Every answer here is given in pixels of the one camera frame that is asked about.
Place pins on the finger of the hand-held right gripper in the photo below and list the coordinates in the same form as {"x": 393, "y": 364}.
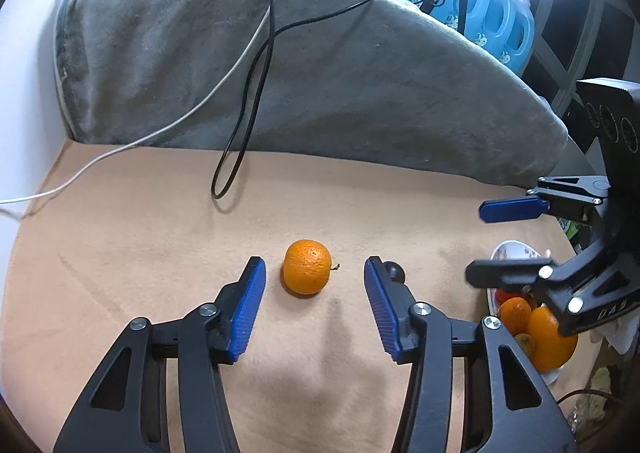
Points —
{"x": 505, "y": 274}
{"x": 510, "y": 209}

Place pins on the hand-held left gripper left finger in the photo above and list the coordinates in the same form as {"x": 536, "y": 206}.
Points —
{"x": 247, "y": 313}

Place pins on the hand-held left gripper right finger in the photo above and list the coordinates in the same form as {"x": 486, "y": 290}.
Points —
{"x": 382, "y": 313}

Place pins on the red tomato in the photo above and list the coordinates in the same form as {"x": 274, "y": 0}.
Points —
{"x": 505, "y": 297}

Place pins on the floral white plate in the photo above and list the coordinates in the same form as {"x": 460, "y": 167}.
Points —
{"x": 515, "y": 250}

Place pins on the small mandarin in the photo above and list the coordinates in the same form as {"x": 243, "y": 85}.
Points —
{"x": 515, "y": 315}

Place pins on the small brown kiwi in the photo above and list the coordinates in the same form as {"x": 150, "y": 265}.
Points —
{"x": 525, "y": 344}

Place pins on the mandarin with stem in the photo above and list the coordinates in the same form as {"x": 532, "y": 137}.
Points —
{"x": 306, "y": 267}

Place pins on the dark round plum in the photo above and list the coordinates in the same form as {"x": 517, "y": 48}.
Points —
{"x": 396, "y": 270}

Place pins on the green packet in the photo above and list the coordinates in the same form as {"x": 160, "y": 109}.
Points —
{"x": 572, "y": 228}

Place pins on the large orange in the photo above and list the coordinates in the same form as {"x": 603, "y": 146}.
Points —
{"x": 550, "y": 348}

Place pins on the crumpled clear plastic wrap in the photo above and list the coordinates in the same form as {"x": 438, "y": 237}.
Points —
{"x": 597, "y": 403}

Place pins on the grey fleece blanket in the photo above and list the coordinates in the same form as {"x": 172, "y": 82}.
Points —
{"x": 350, "y": 83}

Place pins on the grey shelf frame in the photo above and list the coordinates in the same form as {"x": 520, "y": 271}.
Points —
{"x": 555, "y": 23}

